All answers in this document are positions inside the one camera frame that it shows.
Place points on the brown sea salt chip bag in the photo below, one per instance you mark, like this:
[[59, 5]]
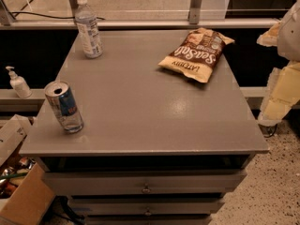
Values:
[[198, 55]]

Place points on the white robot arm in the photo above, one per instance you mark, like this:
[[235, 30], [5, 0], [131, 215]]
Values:
[[283, 85]]

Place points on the grey drawer cabinet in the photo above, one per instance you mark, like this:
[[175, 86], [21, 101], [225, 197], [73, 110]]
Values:
[[190, 142]]

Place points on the top drawer metal knob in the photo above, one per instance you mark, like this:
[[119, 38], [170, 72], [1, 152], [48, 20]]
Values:
[[146, 189]]

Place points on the drawer metal knob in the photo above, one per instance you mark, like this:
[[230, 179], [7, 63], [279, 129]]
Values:
[[147, 212], [146, 189]]

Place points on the silver blue energy drink can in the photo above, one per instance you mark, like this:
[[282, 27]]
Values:
[[64, 107]]

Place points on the clear plastic water bottle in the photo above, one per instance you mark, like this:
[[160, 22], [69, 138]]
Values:
[[87, 24]]

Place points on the white pump soap dispenser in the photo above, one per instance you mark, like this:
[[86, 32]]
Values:
[[18, 83]]

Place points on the open cardboard box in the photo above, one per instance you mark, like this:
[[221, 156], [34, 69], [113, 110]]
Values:
[[30, 197]]

